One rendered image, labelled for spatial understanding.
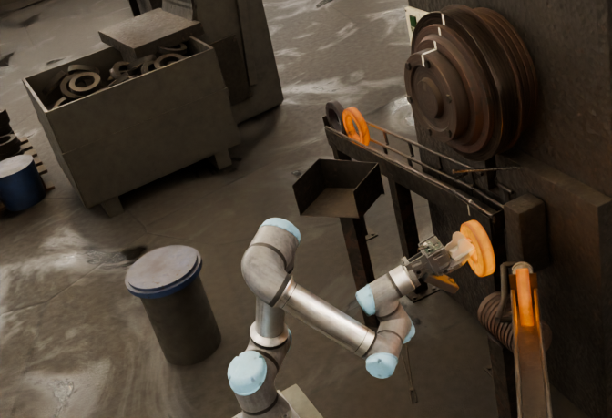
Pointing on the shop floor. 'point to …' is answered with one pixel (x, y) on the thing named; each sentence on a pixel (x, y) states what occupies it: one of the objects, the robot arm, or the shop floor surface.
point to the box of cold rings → (134, 118)
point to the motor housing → (504, 352)
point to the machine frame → (546, 148)
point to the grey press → (199, 21)
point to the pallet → (12, 147)
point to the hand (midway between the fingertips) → (476, 242)
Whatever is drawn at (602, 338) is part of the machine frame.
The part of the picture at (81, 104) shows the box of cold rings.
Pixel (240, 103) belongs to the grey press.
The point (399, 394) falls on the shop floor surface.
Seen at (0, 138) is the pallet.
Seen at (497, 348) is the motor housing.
